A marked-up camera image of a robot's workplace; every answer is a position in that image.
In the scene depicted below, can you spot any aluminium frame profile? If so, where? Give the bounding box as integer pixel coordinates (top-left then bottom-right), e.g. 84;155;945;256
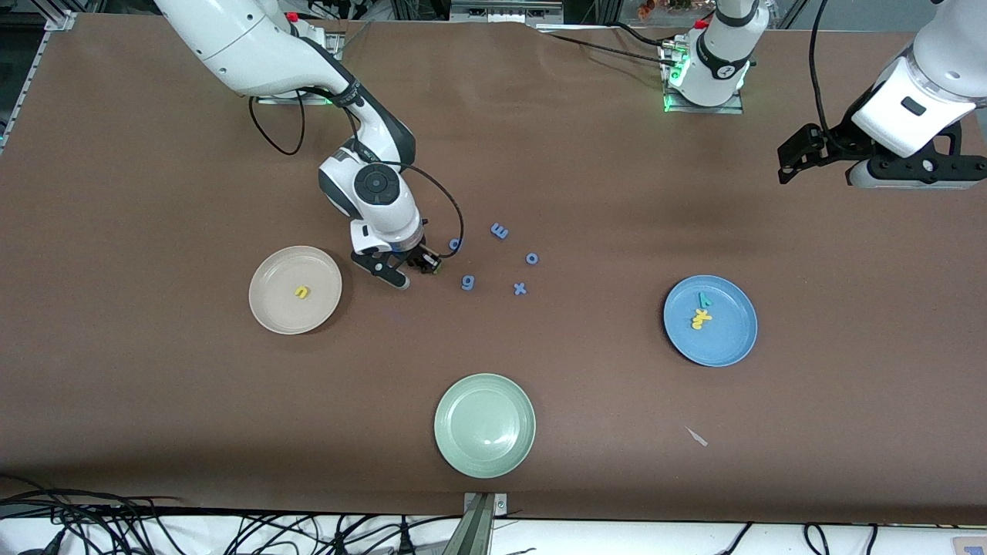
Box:
450;0;564;24

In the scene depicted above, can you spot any aluminium table edge rail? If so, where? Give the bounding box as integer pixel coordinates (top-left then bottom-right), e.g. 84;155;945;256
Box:
0;31;41;155

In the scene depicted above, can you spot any black cable on tabletop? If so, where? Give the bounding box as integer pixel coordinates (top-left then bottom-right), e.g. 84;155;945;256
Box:
540;22;679;70

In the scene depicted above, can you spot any beige round plate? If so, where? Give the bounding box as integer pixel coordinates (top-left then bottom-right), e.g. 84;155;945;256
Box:
248;245;343;335

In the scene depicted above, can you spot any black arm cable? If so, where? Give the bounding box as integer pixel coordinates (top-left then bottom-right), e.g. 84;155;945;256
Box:
807;0;835;136
247;92;465;255

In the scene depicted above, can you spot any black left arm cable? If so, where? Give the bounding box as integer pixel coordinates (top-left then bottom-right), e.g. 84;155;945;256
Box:
807;0;835;136

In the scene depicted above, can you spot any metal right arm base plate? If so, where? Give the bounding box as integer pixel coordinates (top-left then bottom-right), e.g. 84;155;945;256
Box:
257;29;345;106

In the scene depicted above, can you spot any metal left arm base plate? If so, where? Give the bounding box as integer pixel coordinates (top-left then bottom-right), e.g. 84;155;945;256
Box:
665;39;745;115

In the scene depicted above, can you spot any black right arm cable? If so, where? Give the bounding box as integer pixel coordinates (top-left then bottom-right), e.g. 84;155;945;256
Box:
247;92;465;255

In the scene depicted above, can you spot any blue round plate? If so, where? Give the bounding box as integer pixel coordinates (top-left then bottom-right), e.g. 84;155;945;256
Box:
663;274;759;368

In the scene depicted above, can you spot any tangled black cable bundle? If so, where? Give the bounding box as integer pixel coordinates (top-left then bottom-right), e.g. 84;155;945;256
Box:
0;474;463;555

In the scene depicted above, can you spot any pale green round plate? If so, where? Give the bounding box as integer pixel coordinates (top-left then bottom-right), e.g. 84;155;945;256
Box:
433;373;537;479

